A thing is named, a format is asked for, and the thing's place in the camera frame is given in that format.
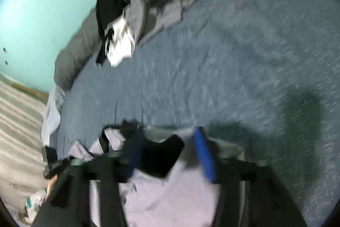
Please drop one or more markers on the pale lavender crumpled blanket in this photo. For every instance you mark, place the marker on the pale lavender crumpled blanket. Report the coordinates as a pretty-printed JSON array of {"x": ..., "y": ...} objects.
[{"x": 53, "y": 115}]

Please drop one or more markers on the bed with blue sheet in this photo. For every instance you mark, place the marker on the bed with blue sheet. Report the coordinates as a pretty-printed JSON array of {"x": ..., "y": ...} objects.
[{"x": 225, "y": 56}]

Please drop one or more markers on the dark grey rolled duvet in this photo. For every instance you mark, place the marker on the dark grey rolled duvet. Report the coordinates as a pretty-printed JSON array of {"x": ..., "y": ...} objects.
[{"x": 77, "y": 56}]

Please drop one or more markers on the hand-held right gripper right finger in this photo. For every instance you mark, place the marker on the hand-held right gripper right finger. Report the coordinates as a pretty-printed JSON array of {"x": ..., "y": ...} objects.
[{"x": 204, "y": 152}]

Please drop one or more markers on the black and white ruffled garment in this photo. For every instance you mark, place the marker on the black and white ruffled garment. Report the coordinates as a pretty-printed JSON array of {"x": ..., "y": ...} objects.
[{"x": 109, "y": 3}]

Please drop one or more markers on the wooden pole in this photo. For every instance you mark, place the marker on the wooden pole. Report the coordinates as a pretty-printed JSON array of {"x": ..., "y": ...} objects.
[{"x": 32, "y": 92}]

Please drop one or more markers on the white teal plastic bag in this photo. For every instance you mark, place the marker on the white teal plastic bag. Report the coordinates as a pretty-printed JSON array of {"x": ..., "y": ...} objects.
[{"x": 35, "y": 201}]

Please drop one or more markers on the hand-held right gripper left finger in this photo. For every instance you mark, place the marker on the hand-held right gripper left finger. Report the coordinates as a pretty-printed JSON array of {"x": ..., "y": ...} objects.
[{"x": 134, "y": 155}]

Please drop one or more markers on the light grey jacket black lining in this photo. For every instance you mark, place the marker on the light grey jacket black lining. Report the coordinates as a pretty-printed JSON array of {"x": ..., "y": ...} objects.
[{"x": 164, "y": 197}]

